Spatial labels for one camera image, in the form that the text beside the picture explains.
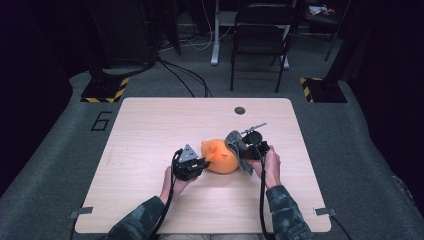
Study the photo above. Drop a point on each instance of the dark side table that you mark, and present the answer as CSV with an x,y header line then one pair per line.
x,y
328,20

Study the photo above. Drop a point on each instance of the black yellow striped stand base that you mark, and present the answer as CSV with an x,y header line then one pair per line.
x,y
105,90
325,90

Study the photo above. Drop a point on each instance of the person's right hand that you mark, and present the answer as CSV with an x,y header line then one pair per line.
x,y
271,168

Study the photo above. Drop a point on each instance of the grey tape strip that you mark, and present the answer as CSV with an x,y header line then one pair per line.
x,y
325,211
81,211

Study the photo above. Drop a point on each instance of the black cabinet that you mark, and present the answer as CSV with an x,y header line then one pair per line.
x,y
123,33

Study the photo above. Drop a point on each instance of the orange plush toy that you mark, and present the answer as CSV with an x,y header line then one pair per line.
x,y
218,160

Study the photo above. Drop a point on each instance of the black folding chair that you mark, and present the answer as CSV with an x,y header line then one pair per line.
x,y
263,36

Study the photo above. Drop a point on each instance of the white desk leg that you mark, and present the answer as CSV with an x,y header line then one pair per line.
x,y
215,36

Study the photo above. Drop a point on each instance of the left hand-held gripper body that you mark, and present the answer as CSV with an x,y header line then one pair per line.
x,y
186,166

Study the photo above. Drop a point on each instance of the person's left hand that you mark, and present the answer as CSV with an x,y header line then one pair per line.
x,y
173,188

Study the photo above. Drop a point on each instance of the grey cloth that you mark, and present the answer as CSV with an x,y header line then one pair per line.
x,y
236,150

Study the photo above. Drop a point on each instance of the white and orange small items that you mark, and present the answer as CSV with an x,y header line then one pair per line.
x,y
320,10

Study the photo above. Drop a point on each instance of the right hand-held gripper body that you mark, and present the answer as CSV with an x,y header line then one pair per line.
x,y
255,145

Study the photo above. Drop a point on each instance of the dark round table grommet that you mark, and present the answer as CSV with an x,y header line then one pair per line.
x,y
239,110

